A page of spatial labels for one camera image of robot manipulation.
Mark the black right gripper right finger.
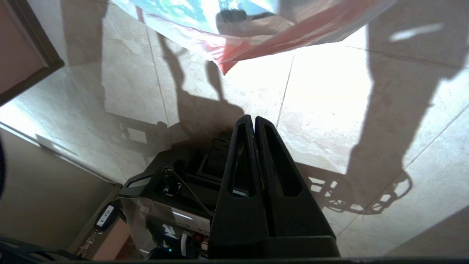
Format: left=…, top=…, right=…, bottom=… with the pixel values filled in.
left=255, top=116, right=335, bottom=239

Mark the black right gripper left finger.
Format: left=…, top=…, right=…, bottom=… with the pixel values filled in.
left=208, top=115, right=273, bottom=239

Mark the white plastic bag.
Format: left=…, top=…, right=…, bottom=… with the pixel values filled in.
left=110, top=0, right=398, bottom=76

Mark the black robot base chassis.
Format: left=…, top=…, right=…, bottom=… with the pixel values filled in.
left=119, top=131, right=235, bottom=259

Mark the black key fob white label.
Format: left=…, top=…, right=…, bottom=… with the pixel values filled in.
left=76, top=203, right=120, bottom=258

